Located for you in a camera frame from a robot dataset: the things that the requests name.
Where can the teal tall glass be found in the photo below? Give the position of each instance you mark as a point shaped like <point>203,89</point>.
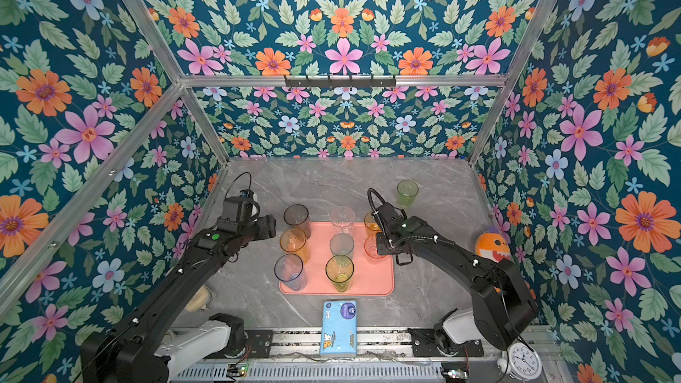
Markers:
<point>342,244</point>

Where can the blue-grey tall glass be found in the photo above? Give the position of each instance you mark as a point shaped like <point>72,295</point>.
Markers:
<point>289,270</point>

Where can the black hook rail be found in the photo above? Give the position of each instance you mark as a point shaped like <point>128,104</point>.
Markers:
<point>332,82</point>

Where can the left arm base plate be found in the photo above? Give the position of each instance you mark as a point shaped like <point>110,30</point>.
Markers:
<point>257,345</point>

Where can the blue tissue pack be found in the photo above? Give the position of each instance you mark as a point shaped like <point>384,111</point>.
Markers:
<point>339,331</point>

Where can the pink short glass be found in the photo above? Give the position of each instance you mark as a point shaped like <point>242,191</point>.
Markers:
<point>371,249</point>

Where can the yellow short glass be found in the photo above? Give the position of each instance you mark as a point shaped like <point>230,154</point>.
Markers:
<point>371,226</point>

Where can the green short glass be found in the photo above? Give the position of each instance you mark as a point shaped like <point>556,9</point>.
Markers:
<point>407,191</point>

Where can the amber tall glass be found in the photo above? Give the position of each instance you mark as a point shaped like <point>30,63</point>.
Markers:
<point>295,242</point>

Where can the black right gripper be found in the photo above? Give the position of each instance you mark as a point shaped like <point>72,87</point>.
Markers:
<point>379,244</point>

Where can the orange plush toy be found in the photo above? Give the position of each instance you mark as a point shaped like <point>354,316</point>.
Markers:
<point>493,246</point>

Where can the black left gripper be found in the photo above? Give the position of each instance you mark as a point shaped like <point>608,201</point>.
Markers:
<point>268,226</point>

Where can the pink plastic tray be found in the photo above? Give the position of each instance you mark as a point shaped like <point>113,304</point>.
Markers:
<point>371,278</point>

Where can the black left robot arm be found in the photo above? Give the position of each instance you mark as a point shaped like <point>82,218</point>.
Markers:
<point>134,350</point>

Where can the white ribbed cable duct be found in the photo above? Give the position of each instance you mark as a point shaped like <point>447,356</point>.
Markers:
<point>313,372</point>

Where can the light green tall glass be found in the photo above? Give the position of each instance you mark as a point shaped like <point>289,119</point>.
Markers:
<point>340,270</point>

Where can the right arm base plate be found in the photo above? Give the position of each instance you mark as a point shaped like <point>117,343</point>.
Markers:
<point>427,342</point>

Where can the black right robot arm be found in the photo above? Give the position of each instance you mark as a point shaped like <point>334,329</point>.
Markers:
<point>502,304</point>

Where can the white alarm clock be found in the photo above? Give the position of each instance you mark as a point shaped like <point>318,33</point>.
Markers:
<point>520,362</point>

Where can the clear tall glass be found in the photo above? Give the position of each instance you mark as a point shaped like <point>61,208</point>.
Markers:
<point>343,219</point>

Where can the dark grey tall glass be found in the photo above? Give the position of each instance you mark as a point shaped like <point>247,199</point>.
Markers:
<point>298,216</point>

